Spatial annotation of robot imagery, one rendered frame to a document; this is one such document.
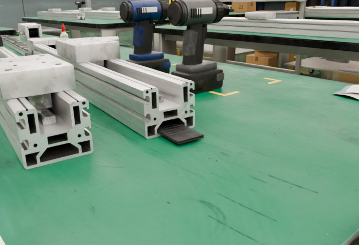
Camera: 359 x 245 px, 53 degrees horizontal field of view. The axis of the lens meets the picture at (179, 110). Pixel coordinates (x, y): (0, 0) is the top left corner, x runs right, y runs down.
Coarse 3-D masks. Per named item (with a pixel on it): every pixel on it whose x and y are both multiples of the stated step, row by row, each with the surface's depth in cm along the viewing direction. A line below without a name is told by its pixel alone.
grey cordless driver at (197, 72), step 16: (192, 0) 83; (208, 0) 86; (176, 16) 81; (192, 16) 82; (208, 16) 85; (224, 16) 90; (192, 32) 85; (192, 48) 85; (176, 64) 89; (192, 64) 86; (208, 64) 88; (192, 80) 85; (208, 80) 88
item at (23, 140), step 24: (0, 48) 112; (72, 96) 54; (0, 120) 67; (24, 120) 49; (48, 120) 54; (72, 120) 52; (24, 144) 51; (48, 144) 51; (72, 144) 56; (24, 168) 50
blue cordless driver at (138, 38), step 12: (144, 0) 103; (156, 0) 105; (120, 12) 102; (132, 12) 99; (144, 12) 101; (156, 12) 103; (144, 24) 103; (144, 36) 104; (144, 48) 105; (132, 60) 105; (144, 60) 104; (156, 60) 106; (168, 60) 108; (168, 72) 109
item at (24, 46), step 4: (4, 36) 205; (8, 36) 204; (8, 40) 184; (12, 40) 184; (16, 40) 183; (16, 44) 165; (20, 44) 165; (24, 44) 165; (24, 48) 151; (28, 48) 151
